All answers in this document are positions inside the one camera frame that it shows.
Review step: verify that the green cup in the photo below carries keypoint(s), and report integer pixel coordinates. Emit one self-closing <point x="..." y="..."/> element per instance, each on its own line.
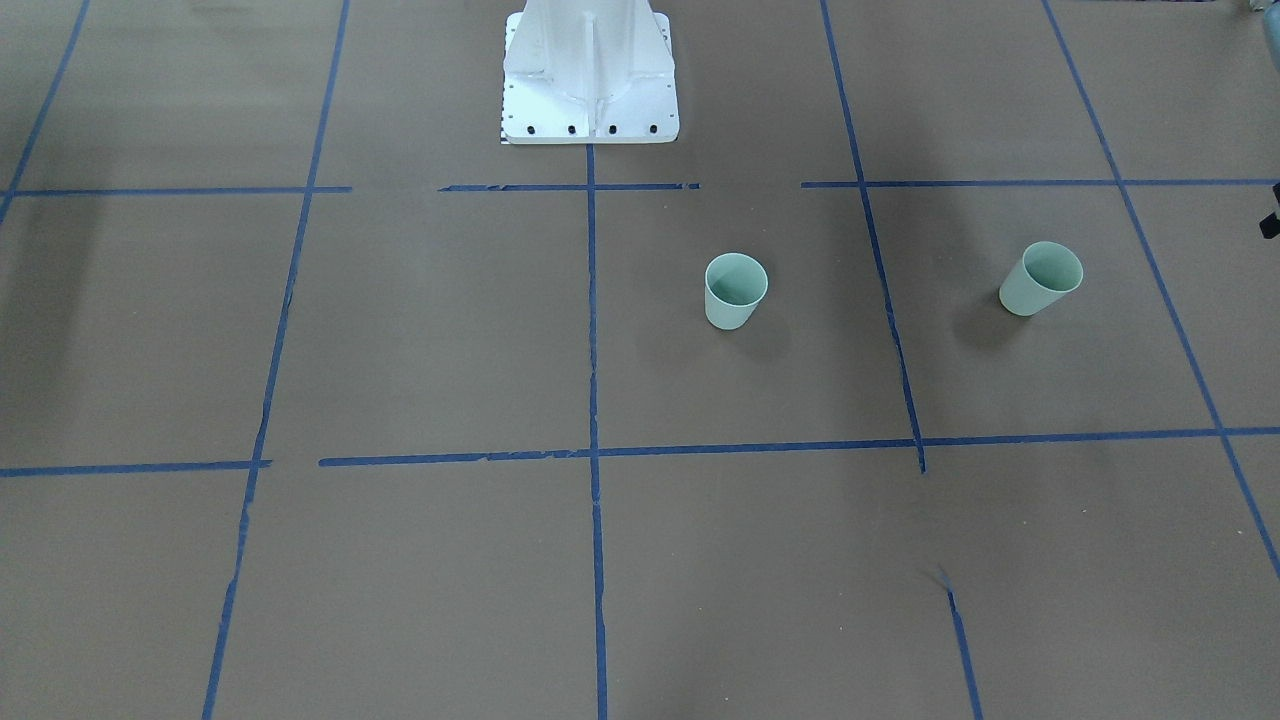
<point x="1045" y="272"/>
<point x="734" y="284"/>

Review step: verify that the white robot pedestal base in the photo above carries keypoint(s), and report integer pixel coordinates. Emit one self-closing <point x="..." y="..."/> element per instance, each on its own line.
<point x="589" y="72"/>

